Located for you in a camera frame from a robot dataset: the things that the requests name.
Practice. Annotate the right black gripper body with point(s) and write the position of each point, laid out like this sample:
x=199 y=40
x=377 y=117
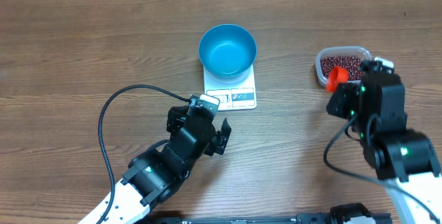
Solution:
x=344 y=106

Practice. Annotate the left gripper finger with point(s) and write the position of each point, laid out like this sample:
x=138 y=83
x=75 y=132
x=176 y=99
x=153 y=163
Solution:
x=176 y=118
x=219 y=141

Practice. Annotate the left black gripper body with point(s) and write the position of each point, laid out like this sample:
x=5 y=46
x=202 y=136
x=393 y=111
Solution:
x=173 y=135

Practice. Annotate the red scoop with blue handle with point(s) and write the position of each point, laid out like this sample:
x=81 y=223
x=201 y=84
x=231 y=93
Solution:
x=337 y=76

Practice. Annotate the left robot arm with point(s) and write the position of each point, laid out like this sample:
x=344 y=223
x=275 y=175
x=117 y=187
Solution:
x=154 y=176

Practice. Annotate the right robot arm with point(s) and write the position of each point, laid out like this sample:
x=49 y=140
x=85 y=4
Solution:
x=405 y=161

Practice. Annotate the white digital kitchen scale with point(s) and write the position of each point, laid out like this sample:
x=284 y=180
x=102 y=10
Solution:
x=234 y=94

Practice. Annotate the blue bowl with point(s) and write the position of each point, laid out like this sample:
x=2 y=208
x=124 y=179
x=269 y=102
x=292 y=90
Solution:
x=227 y=51

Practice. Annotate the red beans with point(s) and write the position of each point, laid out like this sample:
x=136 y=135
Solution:
x=350 y=63

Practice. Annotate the clear plastic container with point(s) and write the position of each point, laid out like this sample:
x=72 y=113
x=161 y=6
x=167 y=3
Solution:
x=339 y=51

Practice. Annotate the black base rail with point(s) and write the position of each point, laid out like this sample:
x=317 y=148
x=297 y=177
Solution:
x=348 y=213

